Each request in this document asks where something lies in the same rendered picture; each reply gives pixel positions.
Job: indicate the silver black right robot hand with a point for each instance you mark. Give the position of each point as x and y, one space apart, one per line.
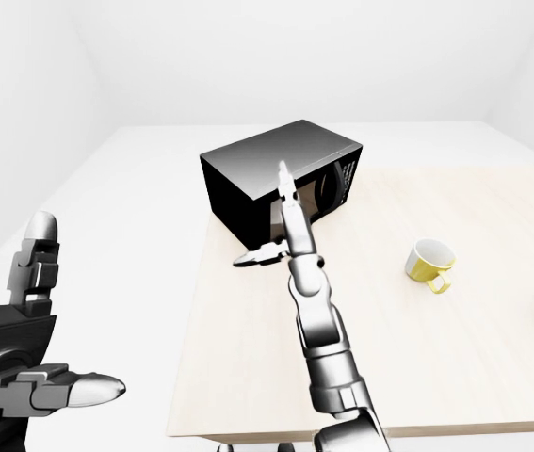
297 228

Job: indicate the yellow mug with white inside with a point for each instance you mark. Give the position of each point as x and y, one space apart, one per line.
429 263

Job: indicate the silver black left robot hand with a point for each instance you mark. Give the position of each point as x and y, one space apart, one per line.
10 339

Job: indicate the black microwave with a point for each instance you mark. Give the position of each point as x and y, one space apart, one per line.
247 169

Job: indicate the small dark shape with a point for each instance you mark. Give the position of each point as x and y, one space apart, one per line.
286 447
225 448

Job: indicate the black microwave door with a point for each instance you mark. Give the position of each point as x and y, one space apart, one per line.
328 193

